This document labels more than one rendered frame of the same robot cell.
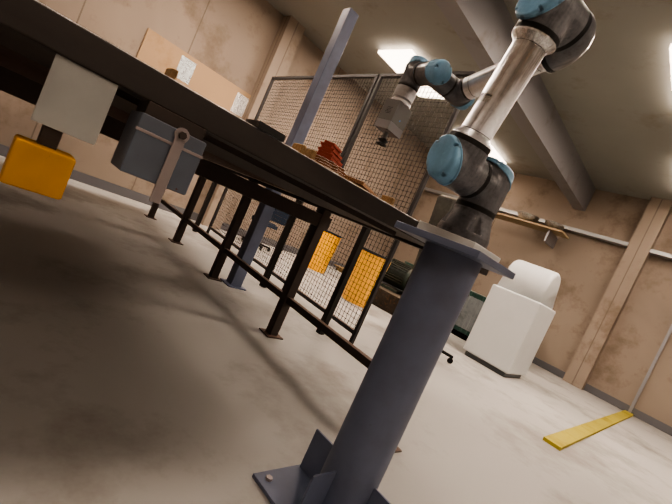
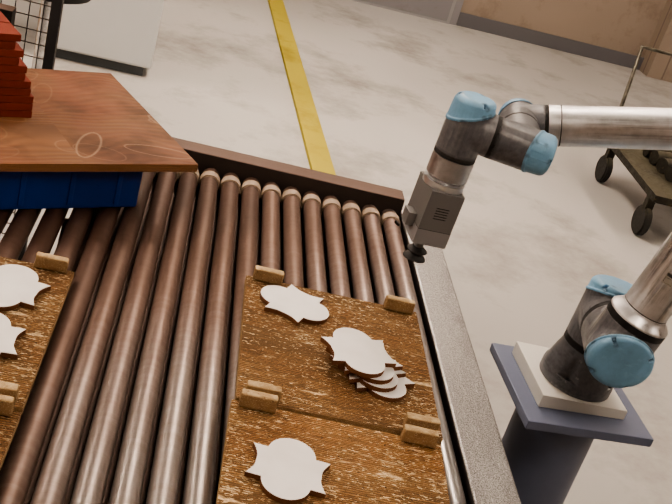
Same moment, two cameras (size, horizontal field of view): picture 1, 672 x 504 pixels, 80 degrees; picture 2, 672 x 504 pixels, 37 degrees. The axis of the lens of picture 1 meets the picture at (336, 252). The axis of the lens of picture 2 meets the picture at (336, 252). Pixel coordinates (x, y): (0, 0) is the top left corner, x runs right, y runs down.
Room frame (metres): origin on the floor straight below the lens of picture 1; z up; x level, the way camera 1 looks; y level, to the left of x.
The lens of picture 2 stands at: (0.68, 1.50, 1.88)
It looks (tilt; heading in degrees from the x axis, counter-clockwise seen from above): 26 degrees down; 302
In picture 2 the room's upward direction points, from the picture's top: 17 degrees clockwise
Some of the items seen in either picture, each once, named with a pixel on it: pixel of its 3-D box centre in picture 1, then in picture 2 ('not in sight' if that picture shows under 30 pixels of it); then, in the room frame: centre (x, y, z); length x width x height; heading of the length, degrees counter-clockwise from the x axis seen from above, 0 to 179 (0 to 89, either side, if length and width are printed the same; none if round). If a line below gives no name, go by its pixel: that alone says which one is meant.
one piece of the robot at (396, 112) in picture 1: (392, 116); (427, 204); (1.44, 0.01, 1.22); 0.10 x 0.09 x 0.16; 49
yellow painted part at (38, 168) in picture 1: (54, 126); not in sight; (0.72, 0.55, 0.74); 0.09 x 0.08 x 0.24; 132
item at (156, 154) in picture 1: (158, 155); not in sight; (0.84, 0.42, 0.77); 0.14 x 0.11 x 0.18; 132
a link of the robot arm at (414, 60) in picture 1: (414, 74); (467, 127); (1.42, 0.00, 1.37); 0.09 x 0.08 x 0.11; 31
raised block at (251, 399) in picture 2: not in sight; (258, 400); (1.42, 0.40, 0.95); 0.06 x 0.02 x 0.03; 40
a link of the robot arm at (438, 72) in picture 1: (436, 75); (520, 143); (1.35, -0.06, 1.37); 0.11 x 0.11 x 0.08; 31
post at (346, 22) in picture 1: (290, 151); not in sight; (3.29, 0.67, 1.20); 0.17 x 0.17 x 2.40; 42
